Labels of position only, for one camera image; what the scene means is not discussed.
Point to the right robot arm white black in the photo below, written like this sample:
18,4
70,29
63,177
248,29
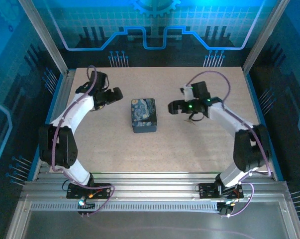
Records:
224,119

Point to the aluminium mounting rail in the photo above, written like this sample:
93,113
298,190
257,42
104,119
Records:
152,184

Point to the starry night print box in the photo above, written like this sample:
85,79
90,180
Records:
143,112

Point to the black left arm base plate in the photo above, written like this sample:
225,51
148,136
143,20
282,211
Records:
102,193

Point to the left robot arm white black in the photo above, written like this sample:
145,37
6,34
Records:
75,112

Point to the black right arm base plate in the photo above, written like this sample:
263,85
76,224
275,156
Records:
207,191

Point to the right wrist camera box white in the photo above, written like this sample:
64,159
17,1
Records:
188,93

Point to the aluminium frame post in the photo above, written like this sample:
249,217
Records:
264,37
45,37

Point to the aluminium side rail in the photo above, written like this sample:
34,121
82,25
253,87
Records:
66,84

